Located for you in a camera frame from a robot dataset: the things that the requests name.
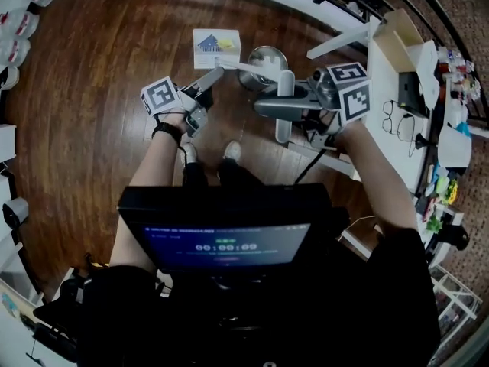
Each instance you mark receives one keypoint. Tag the person's left forearm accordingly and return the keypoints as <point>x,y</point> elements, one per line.
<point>149,182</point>

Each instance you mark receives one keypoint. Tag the white table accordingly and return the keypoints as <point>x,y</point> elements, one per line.
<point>384,86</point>

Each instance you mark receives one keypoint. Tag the yellow flower decoration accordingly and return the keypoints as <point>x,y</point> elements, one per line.
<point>451,191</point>

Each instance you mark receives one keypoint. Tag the person's left shoe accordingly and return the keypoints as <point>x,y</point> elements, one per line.
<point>189,153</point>

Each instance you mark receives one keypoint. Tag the black wristband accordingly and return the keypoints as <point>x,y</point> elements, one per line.
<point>168,129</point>

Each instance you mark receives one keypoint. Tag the white dustpan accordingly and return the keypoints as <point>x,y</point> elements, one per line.
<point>208,60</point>

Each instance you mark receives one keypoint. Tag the white paper roll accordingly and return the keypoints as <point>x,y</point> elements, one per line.
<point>17,210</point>

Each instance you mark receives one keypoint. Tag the black chest-mounted monitor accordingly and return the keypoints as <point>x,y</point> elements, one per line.
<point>225,212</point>

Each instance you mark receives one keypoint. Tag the white shelf unit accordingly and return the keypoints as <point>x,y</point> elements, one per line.
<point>5,189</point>

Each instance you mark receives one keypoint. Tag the small green plant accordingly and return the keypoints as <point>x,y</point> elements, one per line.
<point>434,224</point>

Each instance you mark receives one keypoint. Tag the person's black trousers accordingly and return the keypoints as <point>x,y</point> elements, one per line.
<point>233,174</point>

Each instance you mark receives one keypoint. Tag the person's right shoe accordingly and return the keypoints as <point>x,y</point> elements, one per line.
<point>232,150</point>

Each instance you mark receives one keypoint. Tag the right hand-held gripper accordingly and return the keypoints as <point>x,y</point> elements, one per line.
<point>353,99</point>

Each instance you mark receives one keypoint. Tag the person's black shirt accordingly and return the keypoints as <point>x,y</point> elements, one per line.
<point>267,319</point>

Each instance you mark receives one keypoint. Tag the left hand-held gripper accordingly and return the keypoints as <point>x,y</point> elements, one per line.
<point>160,96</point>

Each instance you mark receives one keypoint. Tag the black-rimmed glasses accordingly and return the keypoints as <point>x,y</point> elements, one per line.
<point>387,117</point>

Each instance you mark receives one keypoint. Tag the person's shoe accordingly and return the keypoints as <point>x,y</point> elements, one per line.
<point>189,153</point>
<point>232,150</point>

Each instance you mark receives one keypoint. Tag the person's right forearm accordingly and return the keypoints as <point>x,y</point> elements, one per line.
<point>378,182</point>

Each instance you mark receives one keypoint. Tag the silver metal trash can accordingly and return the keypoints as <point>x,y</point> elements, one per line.
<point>263,55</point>

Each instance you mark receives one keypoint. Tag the open cardboard box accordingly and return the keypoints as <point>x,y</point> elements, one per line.
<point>397,33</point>

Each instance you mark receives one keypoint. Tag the white paper bag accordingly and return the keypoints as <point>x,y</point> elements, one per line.
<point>454,147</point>

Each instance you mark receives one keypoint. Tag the black electronic device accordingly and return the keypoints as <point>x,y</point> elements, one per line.
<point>410,94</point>

